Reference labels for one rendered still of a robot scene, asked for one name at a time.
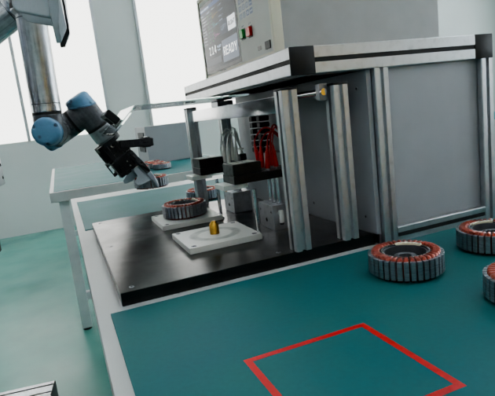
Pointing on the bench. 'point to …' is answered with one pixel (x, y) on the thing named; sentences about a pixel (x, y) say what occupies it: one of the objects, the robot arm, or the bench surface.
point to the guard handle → (110, 117)
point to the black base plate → (323, 236)
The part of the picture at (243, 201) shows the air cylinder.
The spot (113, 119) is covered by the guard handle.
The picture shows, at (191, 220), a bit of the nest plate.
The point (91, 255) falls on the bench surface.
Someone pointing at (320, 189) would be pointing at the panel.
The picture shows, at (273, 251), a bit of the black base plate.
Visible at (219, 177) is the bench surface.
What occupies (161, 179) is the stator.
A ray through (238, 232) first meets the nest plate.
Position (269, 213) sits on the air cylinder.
